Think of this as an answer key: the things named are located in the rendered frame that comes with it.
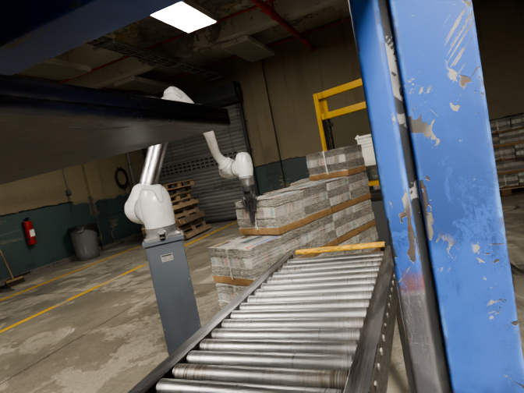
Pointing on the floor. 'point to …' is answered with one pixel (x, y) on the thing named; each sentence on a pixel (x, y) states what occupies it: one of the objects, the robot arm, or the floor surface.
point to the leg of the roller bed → (405, 348)
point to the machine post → (440, 193)
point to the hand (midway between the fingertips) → (252, 217)
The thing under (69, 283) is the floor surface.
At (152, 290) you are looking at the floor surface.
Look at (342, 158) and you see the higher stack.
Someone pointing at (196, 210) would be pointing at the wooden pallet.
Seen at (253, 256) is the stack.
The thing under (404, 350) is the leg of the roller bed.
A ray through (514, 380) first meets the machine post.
